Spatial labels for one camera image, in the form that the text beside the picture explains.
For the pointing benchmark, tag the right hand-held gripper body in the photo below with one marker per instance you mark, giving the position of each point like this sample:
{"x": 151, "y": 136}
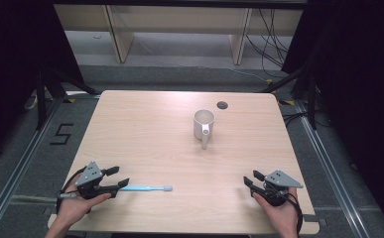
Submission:
{"x": 279, "y": 185}

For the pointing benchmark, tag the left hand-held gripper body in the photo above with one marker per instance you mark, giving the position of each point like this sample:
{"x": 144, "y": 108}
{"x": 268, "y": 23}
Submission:
{"x": 89, "y": 177}

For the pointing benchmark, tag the blue toothbrush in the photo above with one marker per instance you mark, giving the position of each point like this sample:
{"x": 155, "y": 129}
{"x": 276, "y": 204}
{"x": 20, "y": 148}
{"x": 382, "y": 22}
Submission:
{"x": 146, "y": 188}

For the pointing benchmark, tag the white mug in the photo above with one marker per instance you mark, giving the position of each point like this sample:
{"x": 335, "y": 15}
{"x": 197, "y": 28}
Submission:
{"x": 203, "y": 125}

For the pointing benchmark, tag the person's right hand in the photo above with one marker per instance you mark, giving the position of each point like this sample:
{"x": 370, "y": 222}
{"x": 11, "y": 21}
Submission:
{"x": 277, "y": 214}

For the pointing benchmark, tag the person's left hand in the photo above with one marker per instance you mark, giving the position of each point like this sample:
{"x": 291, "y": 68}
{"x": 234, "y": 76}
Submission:
{"x": 75, "y": 208}

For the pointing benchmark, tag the dark round table grommet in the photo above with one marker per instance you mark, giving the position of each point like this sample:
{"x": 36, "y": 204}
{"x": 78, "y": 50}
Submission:
{"x": 222, "y": 105}

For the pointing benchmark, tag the black metal stand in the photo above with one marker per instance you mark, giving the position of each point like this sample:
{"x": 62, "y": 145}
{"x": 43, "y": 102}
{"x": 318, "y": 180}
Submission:
{"x": 44, "y": 95}
{"x": 307, "y": 95}

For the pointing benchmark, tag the black curtain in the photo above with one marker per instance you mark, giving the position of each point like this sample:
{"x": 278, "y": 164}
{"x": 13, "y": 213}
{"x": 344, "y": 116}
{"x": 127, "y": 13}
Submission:
{"x": 17, "y": 66}
{"x": 361, "y": 99}

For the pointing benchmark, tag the beige shelf unit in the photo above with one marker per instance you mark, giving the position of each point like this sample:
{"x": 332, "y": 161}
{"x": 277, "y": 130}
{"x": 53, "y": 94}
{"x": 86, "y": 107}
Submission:
{"x": 179, "y": 23}

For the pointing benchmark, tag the metal floor rail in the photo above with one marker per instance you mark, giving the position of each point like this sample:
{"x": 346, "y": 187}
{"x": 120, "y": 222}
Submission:
{"x": 12, "y": 172}
{"x": 335, "y": 178}

